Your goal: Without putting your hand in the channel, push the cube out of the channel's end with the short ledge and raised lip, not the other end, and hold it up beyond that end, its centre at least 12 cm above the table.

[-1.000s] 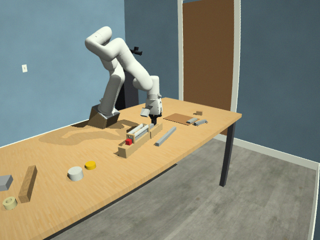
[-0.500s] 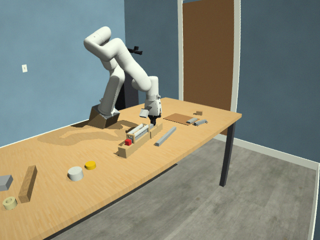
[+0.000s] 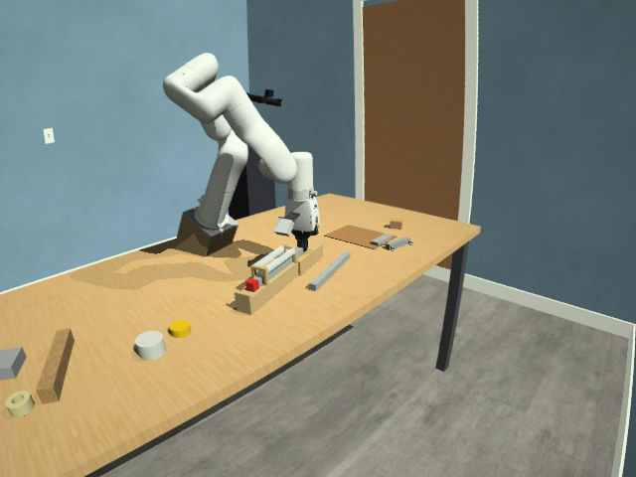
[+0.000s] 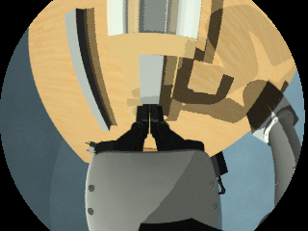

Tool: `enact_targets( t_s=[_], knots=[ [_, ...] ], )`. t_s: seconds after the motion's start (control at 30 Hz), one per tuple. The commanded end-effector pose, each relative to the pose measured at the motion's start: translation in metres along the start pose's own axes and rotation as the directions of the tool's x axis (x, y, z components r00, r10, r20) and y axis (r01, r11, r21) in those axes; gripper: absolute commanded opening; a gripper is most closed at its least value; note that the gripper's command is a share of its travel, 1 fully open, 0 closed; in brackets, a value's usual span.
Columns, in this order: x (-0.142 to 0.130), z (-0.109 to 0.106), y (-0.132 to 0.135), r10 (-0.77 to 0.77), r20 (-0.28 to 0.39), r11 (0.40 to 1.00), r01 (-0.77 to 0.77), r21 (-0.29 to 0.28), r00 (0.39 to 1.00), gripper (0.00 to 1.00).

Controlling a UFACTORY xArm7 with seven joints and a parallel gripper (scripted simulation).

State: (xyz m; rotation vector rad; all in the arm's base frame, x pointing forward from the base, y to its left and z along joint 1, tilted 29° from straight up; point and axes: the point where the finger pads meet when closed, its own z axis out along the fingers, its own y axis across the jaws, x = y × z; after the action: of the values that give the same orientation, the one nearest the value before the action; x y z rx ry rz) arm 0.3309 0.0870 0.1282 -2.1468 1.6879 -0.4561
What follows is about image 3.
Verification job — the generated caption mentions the white cylinder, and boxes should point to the white cylinder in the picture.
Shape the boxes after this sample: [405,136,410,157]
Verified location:
[135,331,166,360]

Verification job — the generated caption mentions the red cube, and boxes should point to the red cube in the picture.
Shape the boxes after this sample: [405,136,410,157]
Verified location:
[245,278,259,292]

